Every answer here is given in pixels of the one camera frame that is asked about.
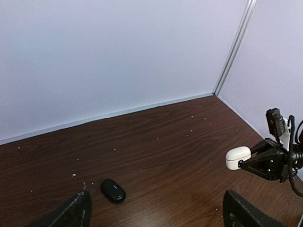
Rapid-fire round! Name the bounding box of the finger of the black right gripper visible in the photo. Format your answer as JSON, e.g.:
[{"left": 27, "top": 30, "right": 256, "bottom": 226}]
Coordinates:
[
  {"left": 250, "top": 138, "right": 277, "bottom": 155},
  {"left": 238, "top": 155, "right": 279, "bottom": 181}
]

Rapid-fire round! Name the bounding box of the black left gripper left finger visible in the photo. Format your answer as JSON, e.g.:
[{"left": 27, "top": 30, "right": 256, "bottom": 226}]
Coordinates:
[{"left": 27, "top": 189, "right": 92, "bottom": 227}]

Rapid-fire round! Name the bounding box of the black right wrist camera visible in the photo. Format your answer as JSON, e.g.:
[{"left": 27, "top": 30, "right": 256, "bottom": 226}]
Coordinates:
[{"left": 266, "top": 108, "right": 294, "bottom": 151}]

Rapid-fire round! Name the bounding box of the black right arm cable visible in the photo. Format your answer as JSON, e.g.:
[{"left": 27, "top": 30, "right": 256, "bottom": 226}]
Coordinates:
[{"left": 286, "top": 115, "right": 303, "bottom": 198}]

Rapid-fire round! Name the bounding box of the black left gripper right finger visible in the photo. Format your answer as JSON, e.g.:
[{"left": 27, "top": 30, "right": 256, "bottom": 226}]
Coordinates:
[{"left": 223, "top": 190, "right": 283, "bottom": 227}]

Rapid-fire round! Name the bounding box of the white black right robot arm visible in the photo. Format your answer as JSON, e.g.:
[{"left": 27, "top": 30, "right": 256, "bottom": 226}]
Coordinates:
[{"left": 238, "top": 132, "right": 303, "bottom": 183}]

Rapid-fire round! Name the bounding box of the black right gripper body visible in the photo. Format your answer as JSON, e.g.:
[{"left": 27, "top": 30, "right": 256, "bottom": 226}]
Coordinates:
[{"left": 272, "top": 144, "right": 289, "bottom": 183}]

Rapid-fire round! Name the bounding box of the white earbud charging case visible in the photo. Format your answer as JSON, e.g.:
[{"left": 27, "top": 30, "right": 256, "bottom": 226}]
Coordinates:
[{"left": 225, "top": 146, "right": 251, "bottom": 170}]

